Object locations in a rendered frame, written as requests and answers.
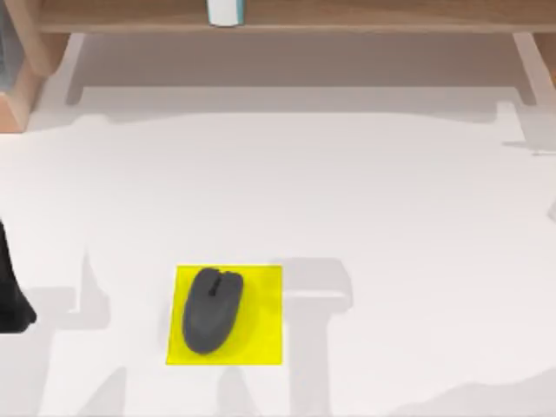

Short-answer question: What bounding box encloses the flat yellow square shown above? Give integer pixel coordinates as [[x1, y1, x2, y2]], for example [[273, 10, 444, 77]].
[[165, 264, 284, 367]]

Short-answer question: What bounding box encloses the wooden shelf unit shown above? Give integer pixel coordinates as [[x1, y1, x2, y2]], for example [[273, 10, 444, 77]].
[[0, 0, 556, 134]]

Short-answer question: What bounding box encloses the dark grey computer mouse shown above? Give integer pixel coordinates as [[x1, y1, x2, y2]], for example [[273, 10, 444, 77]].
[[181, 267, 245, 355]]

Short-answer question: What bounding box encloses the white and teal cup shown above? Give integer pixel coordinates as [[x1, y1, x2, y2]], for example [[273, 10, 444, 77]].
[[205, 0, 248, 28]]

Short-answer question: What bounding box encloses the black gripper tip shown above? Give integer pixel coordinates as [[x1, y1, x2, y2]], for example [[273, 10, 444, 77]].
[[0, 222, 38, 334]]

